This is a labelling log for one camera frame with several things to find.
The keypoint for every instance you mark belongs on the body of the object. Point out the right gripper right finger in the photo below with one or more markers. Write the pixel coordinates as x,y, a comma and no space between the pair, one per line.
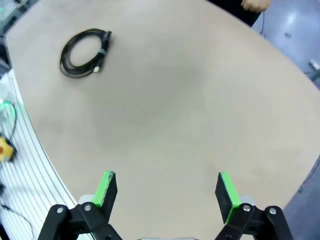
228,200

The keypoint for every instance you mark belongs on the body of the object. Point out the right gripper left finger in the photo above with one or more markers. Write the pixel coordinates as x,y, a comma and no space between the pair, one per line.
105,200

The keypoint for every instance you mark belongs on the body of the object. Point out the person's left hand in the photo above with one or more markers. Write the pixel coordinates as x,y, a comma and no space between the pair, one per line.
256,4

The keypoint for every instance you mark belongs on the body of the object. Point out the white ribbed robot platform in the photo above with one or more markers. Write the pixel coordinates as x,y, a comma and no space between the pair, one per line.
30,175

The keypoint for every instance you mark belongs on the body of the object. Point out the yellow emergency stop box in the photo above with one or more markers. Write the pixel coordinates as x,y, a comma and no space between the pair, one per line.
5,150

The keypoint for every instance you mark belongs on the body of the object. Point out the person in black T-shirt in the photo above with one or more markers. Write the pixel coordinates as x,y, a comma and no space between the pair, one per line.
235,7

